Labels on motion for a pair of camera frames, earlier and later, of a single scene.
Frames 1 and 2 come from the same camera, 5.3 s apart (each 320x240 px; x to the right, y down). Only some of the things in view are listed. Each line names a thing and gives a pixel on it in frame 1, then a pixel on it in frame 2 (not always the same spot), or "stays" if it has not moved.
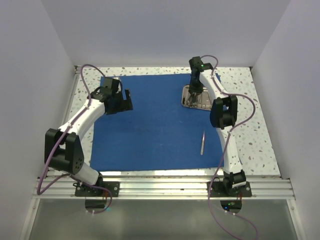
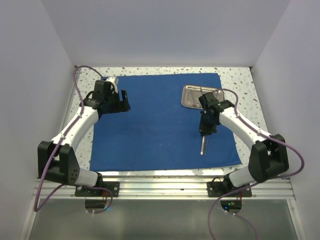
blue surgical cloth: x=160 y=133 stays
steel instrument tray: x=198 y=100 stays
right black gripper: x=195 y=89 to x=204 y=130
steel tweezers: x=202 y=144 stays
